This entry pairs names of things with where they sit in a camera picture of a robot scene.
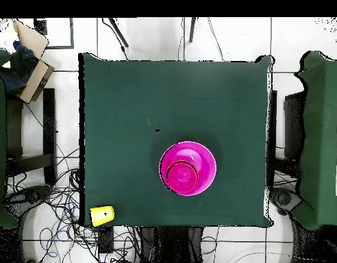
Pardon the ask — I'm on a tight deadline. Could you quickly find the black rectangular frame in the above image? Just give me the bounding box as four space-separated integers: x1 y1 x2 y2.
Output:
34 17 75 50

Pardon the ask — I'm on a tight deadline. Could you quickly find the small crimson bowl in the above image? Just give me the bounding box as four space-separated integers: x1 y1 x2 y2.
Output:
166 162 199 195

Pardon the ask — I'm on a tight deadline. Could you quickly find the large pink bowl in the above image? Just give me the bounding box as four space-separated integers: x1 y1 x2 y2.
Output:
158 140 218 197

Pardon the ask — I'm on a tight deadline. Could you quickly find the cardboard box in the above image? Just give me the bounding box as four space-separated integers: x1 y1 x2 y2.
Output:
0 19 55 105

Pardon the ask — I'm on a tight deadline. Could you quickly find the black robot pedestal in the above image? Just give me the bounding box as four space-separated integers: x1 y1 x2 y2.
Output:
139 226 205 263

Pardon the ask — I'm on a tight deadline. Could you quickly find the grey base with black knob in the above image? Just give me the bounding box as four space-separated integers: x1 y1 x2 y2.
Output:
269 187 302 216
9 184 53 210

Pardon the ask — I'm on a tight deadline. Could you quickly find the small red-orange bowl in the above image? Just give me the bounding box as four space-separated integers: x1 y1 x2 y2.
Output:
165 160 200 193

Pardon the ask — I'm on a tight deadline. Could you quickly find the tangle of cables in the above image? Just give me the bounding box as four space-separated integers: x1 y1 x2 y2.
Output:
6 147 142 263

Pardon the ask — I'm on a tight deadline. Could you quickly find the black tripod leg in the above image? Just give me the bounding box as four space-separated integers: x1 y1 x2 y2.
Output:
108 17 129 48
188 17 197 43

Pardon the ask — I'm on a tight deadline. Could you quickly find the yellow cup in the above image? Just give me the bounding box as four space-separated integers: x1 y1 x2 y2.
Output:
89 205 116 228

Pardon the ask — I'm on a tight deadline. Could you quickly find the dark green table cloth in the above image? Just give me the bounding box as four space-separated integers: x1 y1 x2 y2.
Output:
78 52 275 228

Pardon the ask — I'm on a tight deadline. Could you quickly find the black power brick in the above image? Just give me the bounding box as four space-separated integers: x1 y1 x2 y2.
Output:
98 226 114 254

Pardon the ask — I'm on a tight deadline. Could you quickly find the dark blue cloth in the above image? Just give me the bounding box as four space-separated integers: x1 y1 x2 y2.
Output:
0 40 39 94

